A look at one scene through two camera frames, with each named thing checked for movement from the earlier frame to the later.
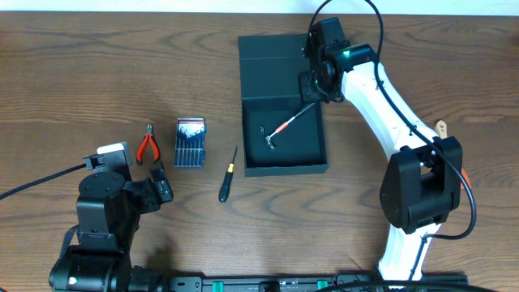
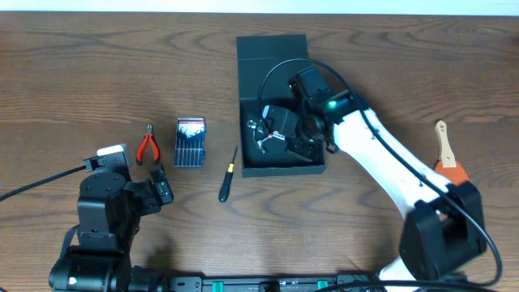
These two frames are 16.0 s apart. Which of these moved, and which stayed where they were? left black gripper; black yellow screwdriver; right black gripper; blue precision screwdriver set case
Moved: right black gripper
Stayed: left black gripper; blue precision screwdriver set case; black yellow screwdriver
